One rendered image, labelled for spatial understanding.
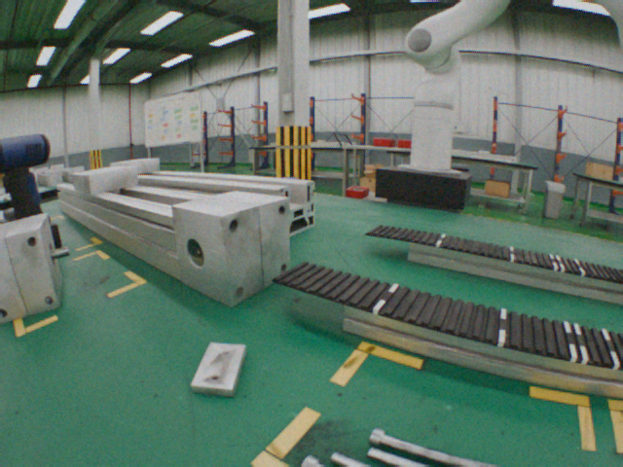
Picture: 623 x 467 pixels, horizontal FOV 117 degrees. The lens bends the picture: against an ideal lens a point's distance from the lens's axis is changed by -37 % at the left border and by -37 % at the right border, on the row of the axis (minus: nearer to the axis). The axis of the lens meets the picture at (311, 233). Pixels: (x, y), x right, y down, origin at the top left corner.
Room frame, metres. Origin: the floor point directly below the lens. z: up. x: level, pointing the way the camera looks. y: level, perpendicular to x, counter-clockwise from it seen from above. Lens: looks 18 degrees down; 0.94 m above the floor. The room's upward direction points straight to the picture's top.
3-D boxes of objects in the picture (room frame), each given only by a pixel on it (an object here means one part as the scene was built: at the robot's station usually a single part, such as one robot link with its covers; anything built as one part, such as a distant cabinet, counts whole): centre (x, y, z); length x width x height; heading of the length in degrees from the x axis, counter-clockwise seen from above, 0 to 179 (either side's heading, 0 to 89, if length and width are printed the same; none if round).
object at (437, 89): (0.88, -0.38, 1.16); 0.19 x 0.12 x 0.24; 136
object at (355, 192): (3.58, -0.82, 0.50); 1.03 x 0.55 x 1.01; 69
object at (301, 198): (0.73, 0.35, 0.82); 0.80 x 0.10 x 0.09; 56
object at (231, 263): (0.33, 0.08, 0.83); 0.12 x 0.09 x 0.10; 146
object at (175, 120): (5.86, 2.79, 0.97); 1.51 x 0.50 x 1.95; 77
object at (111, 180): (0.57, 0.46, 0.87); 0.16 x 0.11 x 0.07; 56
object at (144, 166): (0.87, 0.56, 0.87); 0.16 x 0.11 x 0.07; 56
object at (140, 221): (0.57, 0.46, 0.82); 0.80 x 0.10 x 0.09; 56
